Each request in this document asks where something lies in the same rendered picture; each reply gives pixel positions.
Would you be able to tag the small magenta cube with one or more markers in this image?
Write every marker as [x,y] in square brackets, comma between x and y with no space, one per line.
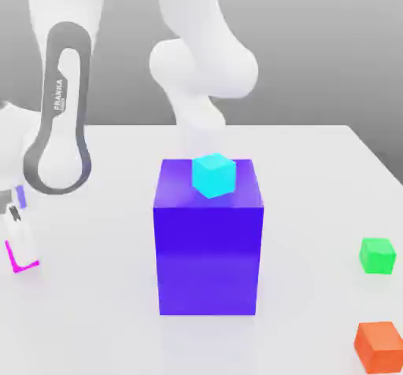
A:
[24,266]

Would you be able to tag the small green cube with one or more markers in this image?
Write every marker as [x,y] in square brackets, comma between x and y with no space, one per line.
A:
[377,256]

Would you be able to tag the large blue box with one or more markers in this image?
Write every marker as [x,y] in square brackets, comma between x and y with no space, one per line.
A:
[207,255]

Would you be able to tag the small orange cube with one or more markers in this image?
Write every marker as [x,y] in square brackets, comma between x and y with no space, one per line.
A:
[379,348]

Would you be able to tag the small cyan cube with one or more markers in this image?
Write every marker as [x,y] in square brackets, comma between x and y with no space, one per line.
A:
[214,175]

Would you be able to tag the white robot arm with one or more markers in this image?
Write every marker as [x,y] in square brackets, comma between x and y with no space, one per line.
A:
[201,66]

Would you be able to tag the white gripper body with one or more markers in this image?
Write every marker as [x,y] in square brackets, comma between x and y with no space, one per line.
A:
[19,243]

